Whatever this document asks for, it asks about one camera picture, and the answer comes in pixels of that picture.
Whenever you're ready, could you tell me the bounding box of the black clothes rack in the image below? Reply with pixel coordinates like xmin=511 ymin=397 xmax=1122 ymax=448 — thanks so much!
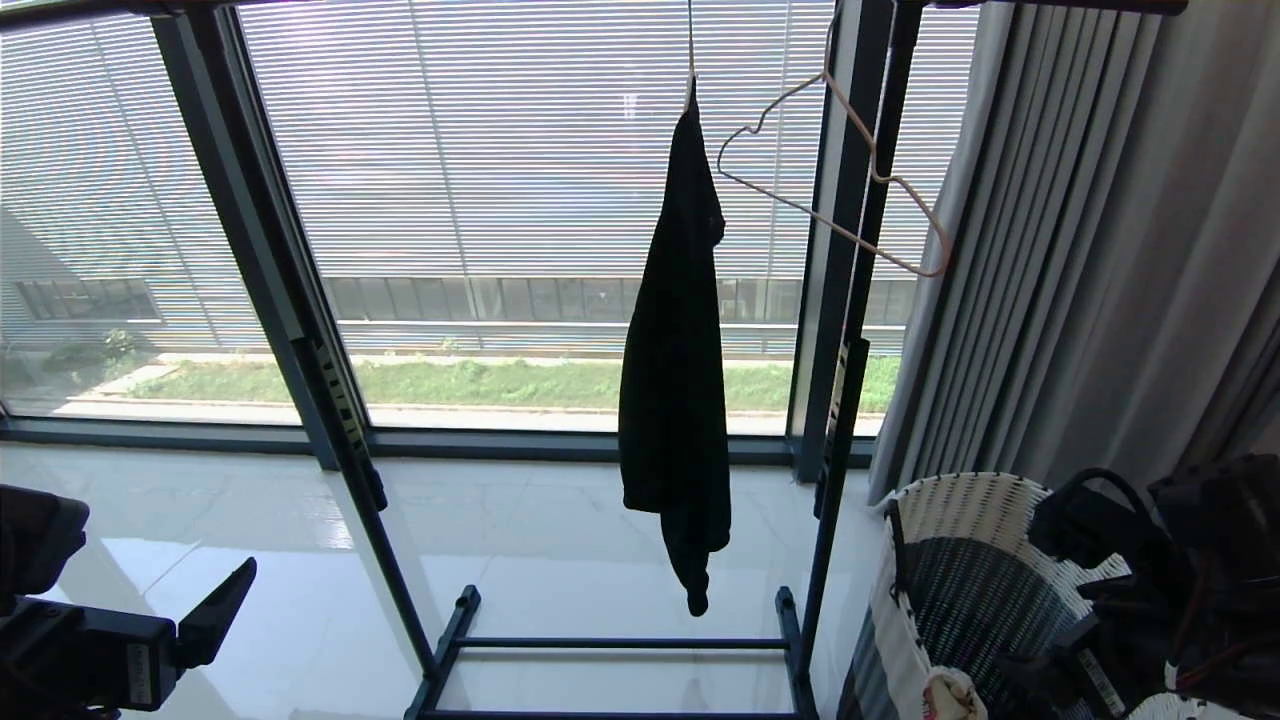
xmin=0 ymin=0 xmax=1189 ymax=720

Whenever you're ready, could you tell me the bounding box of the black garment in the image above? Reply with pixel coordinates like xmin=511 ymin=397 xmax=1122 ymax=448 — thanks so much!
xmin=617 ymin=85 xmax=733 ymax=618

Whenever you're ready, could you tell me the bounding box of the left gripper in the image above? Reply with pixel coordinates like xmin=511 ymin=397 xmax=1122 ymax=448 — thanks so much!
xmin=0 ymin=557 xmax=258 ymax=713

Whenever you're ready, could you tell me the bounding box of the window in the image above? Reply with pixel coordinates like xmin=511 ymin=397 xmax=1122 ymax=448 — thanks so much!
xmin=0 ymin=0 xmax=983 ymax=473

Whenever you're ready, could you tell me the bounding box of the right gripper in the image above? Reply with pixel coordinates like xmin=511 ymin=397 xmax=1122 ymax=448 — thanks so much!
xmin=992 ymin=598 xmax=1173 ymax=720

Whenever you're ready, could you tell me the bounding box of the beige curtain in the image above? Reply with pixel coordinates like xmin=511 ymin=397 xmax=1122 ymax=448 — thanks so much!
xmin=866 ymin=0 xmax=1280 ymax=507

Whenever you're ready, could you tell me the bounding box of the black cable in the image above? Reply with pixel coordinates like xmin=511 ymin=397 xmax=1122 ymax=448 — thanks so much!
xmin=1045 ymin=466 xmax=1161 ymax=531

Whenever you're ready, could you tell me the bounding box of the cream printed garment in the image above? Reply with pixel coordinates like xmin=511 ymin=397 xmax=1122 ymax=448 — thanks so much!
xmin=920 ymin=667 xmax=989 ymax=720

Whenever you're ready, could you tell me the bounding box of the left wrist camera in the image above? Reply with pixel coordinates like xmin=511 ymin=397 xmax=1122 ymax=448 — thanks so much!
xmin=0 ymin=485 xmax=89 ymax=601

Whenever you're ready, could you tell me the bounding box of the white laundry basket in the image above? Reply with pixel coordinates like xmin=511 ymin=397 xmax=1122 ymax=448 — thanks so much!
xmin=838 ymin=472 xmax=1253 ymax=720

